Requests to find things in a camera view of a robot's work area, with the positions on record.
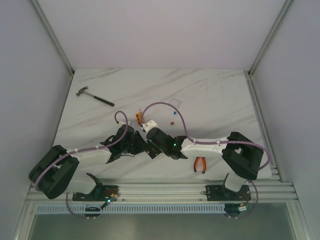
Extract claw hammer black handle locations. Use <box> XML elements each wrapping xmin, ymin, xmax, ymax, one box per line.
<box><xmin>76</xmin><ymin>86</ymin><xmax>115</xmax><ymax>107</ymax></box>

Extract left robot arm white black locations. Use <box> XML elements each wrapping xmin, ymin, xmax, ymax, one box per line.
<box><xmin>28</xmin><ymin>124</ymin><xmax>152</xmax><ymax>201</ymax></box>

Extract orange handled pliers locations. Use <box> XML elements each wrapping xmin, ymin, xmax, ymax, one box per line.
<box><xmin>193</xmin><ymin>157</ymin><xmax>207</xmax><ymax>174</ymax></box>

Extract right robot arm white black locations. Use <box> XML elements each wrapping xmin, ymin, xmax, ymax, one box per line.
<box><xmin>146</xmin><ymin>127</ymin><xmax>268</xmax><ymax>200</ymax></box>

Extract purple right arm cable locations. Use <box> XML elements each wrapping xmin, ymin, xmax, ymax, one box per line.
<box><xmin>139</xmin><ymin>101</ymin><xmax>272</xmax><ymax>220</ymax></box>

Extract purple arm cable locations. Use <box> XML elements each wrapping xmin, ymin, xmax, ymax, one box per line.
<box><xmin>139</xmin><ymin>101</ymin><xmax>272</xmax><ymax>220</ymax></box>
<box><xmin>34</xmin><ymin>111</ymin><xmax>130</xmax><ymax>221</ymax></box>

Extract white slotted cable duct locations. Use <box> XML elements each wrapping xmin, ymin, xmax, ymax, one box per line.
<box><xmin>35</xmin><ymin>203</ymin><xmax>226</xmax><ymax>215</ymax></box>

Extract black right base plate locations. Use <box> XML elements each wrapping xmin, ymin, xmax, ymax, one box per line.
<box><xmin>203</xmin><ymin>184</ymin><xmax>252</xmax><ymax>202</ymax></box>

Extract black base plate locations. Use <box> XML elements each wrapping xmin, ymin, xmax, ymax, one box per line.
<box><xmin>72</xmin><ymin>185</ymin><xmax>119</xmax><ymax>202</ymax></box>
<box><xmin>203</xmin><ymin>184</ymin><xmax>252</xmax><ymax>202</ymax></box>

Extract aluminium rail frame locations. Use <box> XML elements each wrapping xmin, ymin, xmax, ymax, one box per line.
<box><xmin>27</xmin><ymin>178</ymin><xmax>298</xmax><ymax>203</ymax></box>

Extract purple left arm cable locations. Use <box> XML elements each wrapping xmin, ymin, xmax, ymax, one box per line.
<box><xmin>34</xmin><ymin>111</ymin><xmax>130</xmax><ymax>221</ymax></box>

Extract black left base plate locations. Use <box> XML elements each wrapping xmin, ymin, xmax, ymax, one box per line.
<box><xmin>72</xmin><ymin>185</ymin><xmax>119</xmax><ymax>202</ymax></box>

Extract black fuse box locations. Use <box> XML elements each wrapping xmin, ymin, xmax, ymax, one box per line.
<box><xmin>146</xmin><ymin>146</ymin><xmax>162</xmax><ymax>159</ymax></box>

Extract orange terminal block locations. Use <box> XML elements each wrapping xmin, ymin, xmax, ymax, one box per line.
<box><xmin>135</xmin><ymin>109</ymin><xmax>144</xmax><ymax>126</ymax></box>

